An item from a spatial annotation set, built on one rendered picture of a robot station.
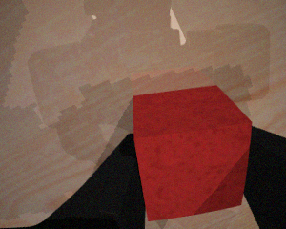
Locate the red block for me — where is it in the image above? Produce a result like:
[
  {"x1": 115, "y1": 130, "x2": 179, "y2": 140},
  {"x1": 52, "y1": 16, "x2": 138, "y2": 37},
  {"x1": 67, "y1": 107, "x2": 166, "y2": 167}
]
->
[{"x1": 133, "y1": 85, "x2": 251, "y2": 221}]

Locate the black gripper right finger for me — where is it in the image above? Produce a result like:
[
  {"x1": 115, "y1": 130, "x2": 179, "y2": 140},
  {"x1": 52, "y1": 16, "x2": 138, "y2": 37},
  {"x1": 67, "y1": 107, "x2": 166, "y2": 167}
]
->
[{"x1": 243, "y1": 126, "x2": 286, "y2": 229}]

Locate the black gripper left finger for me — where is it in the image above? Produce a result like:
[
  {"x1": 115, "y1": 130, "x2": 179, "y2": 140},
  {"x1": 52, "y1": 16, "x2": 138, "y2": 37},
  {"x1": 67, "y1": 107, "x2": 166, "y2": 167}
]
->
[{"x1": 0, "y1": 134, "x2": 146, "y2": 229}]

